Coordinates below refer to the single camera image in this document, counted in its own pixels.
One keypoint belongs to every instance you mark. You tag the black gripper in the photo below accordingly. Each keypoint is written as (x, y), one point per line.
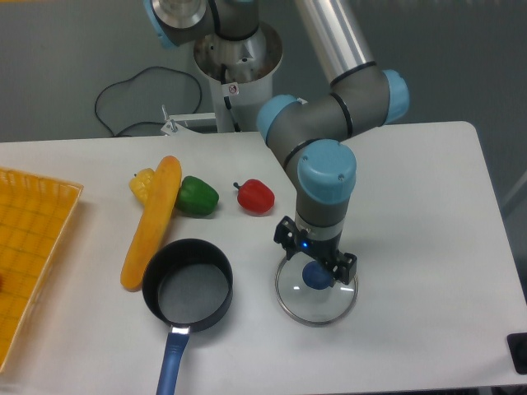
(320, 244)

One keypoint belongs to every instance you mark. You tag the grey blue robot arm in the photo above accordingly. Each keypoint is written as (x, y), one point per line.
(305, 137)

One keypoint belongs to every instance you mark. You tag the long yellow bread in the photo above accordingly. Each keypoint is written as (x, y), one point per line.
(153, 223)

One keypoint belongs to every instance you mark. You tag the glass lid blue knob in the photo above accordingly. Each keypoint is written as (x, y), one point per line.
(309, 294)

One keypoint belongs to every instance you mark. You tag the red bell pepper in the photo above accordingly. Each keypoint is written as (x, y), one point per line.
(254, 196)

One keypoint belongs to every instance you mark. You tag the green bell pepper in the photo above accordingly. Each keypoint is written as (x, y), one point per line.
(196, 197)

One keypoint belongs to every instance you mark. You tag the black socket on table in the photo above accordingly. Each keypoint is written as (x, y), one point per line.
(517, 347)

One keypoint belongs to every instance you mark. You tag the yellow plastic basket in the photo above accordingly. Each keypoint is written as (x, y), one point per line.
(35, 212)

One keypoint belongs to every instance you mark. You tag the black pot blue handle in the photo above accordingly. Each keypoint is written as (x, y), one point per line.
(188, 285)

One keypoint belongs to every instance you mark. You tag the white metal table bracket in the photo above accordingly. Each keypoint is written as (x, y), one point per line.
(204, 123)

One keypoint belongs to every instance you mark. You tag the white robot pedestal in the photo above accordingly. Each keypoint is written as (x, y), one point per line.
(240, 75)

